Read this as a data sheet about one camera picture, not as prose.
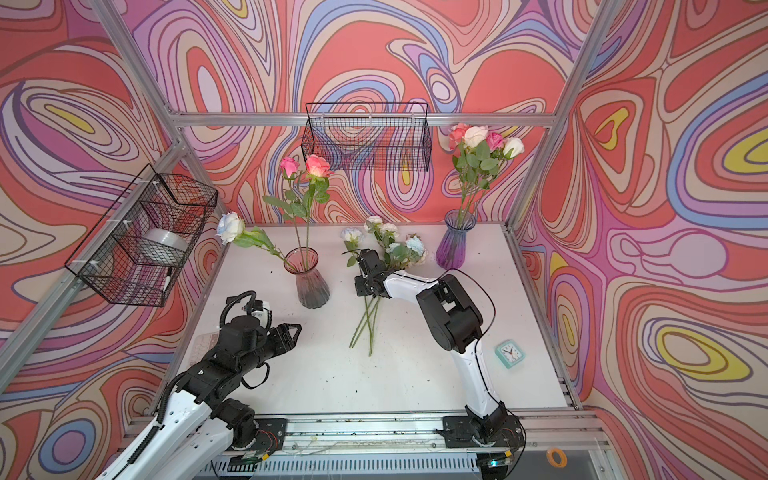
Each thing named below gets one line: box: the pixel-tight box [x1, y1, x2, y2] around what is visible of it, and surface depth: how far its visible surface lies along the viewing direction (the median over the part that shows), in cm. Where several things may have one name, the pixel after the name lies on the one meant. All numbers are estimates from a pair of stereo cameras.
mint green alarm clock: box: [495, 339, 526, 369], surface depth 86 cm
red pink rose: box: [306, 154, 334, 270], surface depth 80 cm
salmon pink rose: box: [448, 123, 469, 227], surface depth 88 cm
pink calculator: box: [189, 332, 220, 366], surface depth 89 cm
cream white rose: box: [460, 125, 490, 225], surface depth 84 cm
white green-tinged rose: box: [480, 137, 525, 199], surface depth 84 cm
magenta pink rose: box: [474, 131, 506, 205], surface depth 86 cm
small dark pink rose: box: [263, 157, 306, 271], surface depth 80 cm
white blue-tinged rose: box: [216, 211, 298, 272], surface depth 71 cm
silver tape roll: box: [143, 228, 189, 252], surface depth 75 cm
